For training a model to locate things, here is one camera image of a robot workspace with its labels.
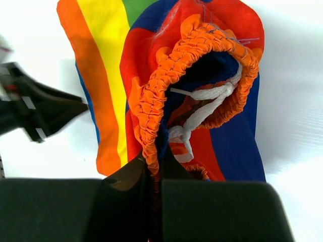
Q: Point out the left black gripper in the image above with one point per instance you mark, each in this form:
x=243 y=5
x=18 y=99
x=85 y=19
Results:
x=34 y=106

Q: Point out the rainbow striped shorts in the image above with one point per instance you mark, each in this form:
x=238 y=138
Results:
x=178 y=75

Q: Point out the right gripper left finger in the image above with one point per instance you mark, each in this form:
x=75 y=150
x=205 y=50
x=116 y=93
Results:
x=110 y=209

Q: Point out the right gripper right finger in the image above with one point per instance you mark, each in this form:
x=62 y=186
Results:
x=195 y=210

